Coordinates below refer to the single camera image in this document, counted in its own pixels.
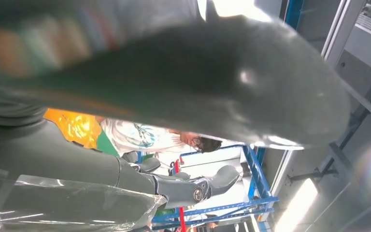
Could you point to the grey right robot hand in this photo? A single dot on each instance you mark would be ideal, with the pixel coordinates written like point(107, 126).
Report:
point(204, 80)

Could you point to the person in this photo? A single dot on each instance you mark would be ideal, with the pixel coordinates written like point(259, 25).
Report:
point(134, 137)

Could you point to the blue shelf rack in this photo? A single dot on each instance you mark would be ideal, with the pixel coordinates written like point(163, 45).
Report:
point(259, 179)

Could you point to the yellow plastic sheet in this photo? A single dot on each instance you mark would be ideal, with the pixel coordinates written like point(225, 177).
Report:
point(76, 128)

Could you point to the red pole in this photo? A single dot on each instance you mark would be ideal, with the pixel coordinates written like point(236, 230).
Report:
point(180, 221)

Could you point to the fluorescent ceiling light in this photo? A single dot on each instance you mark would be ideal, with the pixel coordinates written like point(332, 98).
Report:
point(297, 205)

